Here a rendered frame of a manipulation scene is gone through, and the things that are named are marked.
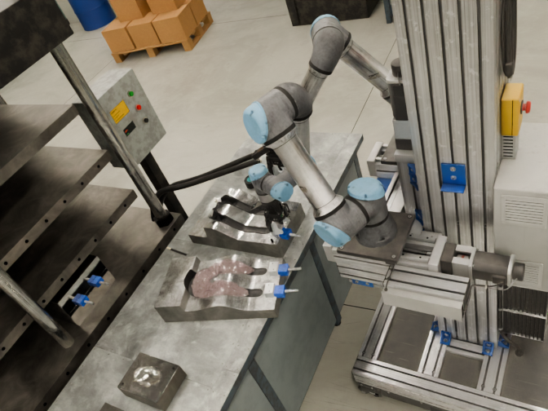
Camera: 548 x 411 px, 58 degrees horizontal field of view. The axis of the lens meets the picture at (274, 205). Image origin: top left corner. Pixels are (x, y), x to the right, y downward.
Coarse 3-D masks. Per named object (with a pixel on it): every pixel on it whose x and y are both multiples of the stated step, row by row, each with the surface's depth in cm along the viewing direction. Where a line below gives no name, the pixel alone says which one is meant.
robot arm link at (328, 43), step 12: (324, 36) 177; (336, 36) 177; (324, 48) 177; (336, 48) 177; (312, 60) 180; (324, 60) 178; (336, 60) 179; (312, 72) 182; (324, 72) 180; (312, 84) 184; (312, 96) 188
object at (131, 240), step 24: (144, 216) 271; (120, 240) 262; (144, 240) 256; (168, 240) 257; (120, 264) 248; (144, 264) 244; (120, 288) 235; (96, 312) 228; (24, 336) 231; (48, 336) 226; (72, 336) 222; (96, 336) 223; (0, 360) 224; (24, 360) 220; (48, 360) 216; (72, 360) 213; (0, 384) 214; (24, 384) 210; (48, 384) 206; (0, 408) 205; (24, 408) 201; (48, 408) 205
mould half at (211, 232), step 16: (240, 192) 237; (208, 208) 247; (224, 208) 231; (208, 224) 226; (224, 224) 225; (256, 224) 224; (288, 224) 217; (192, 240) 239; (208, 240) 232; (224, 240) 226; (240, 240) 220; (256, 240) 216; (288, 240) 219; (272, 256) 218
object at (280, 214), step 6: (264, 204) 199; (270, 204) 198; (276, 204) 198; (282, 204) 204; (270, 210) 204; (276, 210) 201; (282, 210) 201; (288, 210) 207; (264, 216) 204; (270, 216) 203; (276, 216) 201; (282, 216) 204; (276, 222) 206; (282, 222) 202
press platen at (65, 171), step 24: (24, 168) 242; (48, 168) 234; (72, 168) 227; (96, 168) 226; (0, 192) 231; (24, 192) 224; (48, 192) 218; (72, 192) 216; (0, 216) 215; (24, 216) 209; (48, 216) 207; (0, 240) 202; (24, 240) 199; (0, 264) 191
